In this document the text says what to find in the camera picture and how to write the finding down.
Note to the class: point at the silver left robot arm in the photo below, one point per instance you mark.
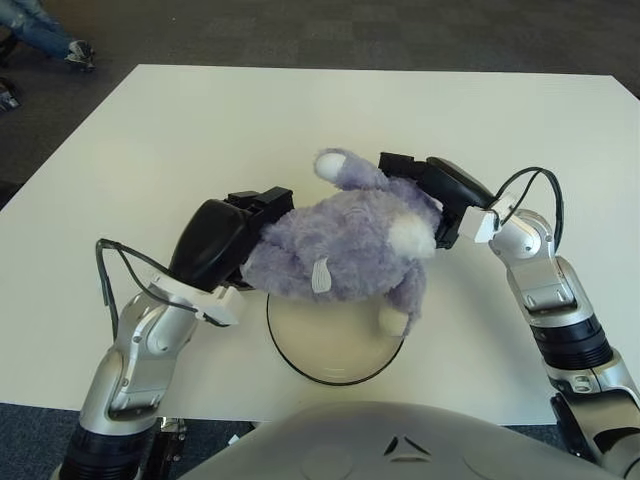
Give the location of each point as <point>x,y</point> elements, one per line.
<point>140,350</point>

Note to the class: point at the small blue packet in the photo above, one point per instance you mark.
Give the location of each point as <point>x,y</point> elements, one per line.
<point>7,100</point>

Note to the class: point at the person leg in blue jeans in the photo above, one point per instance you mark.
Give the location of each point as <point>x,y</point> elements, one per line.
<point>35,25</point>

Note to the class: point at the white plate with black rim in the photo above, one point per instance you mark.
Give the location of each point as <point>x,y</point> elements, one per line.
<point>335,355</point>

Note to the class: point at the black metal frame part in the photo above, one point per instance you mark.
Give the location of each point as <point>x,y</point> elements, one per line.
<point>167,450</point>

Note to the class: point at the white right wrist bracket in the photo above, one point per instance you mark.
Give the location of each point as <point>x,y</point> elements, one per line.
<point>482,222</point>

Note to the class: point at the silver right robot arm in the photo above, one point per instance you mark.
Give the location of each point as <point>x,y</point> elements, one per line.
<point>545,290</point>

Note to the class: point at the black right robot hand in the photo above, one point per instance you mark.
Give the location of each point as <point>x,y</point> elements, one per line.
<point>450,185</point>

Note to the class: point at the grey robot torso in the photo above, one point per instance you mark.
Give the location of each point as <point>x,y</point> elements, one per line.
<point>375,450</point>

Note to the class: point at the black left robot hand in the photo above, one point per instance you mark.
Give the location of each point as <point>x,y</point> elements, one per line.
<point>210,240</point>

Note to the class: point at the purple plush bunny doll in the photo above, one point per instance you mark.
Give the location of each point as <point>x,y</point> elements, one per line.
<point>350,245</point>

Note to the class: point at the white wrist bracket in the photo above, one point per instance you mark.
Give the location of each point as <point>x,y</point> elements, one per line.
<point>222,305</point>
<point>482,222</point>

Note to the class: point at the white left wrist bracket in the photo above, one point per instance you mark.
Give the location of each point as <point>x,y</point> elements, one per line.
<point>222,305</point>

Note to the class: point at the grey white sneaker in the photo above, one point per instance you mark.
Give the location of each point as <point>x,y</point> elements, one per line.
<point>80,55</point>

